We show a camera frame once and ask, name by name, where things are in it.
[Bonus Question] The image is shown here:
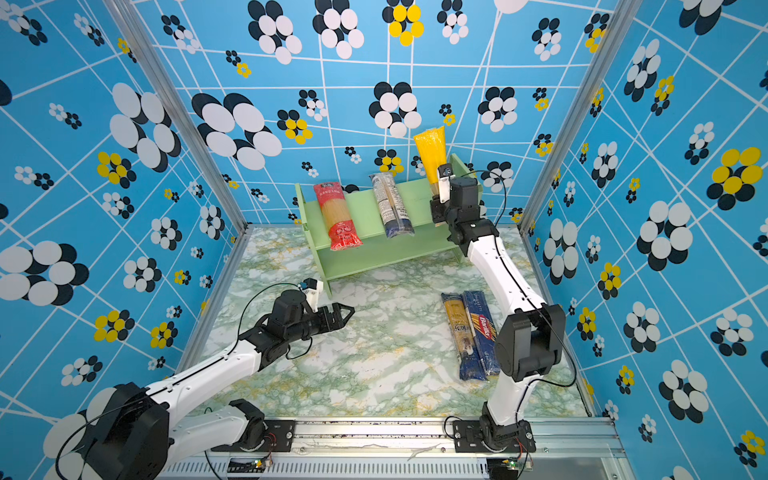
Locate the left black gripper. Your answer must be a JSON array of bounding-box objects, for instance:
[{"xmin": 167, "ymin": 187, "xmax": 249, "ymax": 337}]
[{"xmin": 288, "ymin": 301, "xmax": 357, "ymax": 344}]

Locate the clear blue-label spaghetti package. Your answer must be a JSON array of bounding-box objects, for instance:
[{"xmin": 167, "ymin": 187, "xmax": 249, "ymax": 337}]
[{"xmin": 370, "ymin": 172, "xmax": 415, "ymax": 239}]

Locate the yellow spaghetti package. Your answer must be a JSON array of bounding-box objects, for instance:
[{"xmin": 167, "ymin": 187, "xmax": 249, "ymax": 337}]
[{"xmin": 414, "ymin": 127, "xmax": 447, "ymax": 196}]

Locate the red spaghetti package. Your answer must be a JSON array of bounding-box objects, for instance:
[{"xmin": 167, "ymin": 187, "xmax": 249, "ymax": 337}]
[{"xmin": 313, "ymin": 182, "xmax": 363, "ymax": 251}]

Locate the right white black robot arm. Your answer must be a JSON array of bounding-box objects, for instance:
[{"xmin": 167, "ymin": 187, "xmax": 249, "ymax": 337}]
[{"xmin": 430, "ymin": 175, "xmax": 565, "ymax": 454}]

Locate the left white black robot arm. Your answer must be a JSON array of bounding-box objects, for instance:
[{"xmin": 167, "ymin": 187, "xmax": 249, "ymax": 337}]
[{"xmin": 52, "ymin": 287, "xmax": 355, "ymax": 479}]

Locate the green two-tier wooden shelf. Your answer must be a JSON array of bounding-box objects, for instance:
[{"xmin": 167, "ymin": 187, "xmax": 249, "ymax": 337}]
[{"xmin": 296, "ymin": 178, "xmax": 463, "ymax": 292}]

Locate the dark blue Barilla spaghetti package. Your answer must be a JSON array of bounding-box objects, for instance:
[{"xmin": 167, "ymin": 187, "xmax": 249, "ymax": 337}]
[{"xmin": 462, "ymin": 291, "xmax": 501, "ymax": 377}]

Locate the left green circuit board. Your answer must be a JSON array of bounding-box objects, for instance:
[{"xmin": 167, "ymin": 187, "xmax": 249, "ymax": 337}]
[{"xmin": 227, "ymin": 457, "xmax": 273, "ymax": 474}]

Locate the green circuit board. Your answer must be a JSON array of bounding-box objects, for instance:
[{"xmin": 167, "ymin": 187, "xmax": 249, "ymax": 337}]
[
  {"xmin": 486, "ymin": 458, "xmax": 527, "ymax": 480},
  {"xmin": 227, "ymin": 457, "xmax": 273, "ymax": 474}
]

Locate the right green circuit board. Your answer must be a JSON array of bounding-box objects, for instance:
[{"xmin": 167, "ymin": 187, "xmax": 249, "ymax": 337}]
[{"xmin": 486, "ymin": 458, "xmax": 527, "ymax": 480}]

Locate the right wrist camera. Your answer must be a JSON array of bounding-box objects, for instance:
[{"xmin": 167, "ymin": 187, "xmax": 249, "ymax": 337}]
[{"xmin": 436, "ymin": 163, "xmax": 454, "ymax": 204}]

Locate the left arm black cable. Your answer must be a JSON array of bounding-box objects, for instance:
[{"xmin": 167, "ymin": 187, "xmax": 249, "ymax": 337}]
[{"xmin": 53, "ymin": 281, "xmax": 316, "ymax": 480}]

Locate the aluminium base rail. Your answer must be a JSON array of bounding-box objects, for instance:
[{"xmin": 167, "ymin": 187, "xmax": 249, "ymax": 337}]
[{"xmin": 158, "ymin": 417, "xmax": 635, "ymax": 479}]

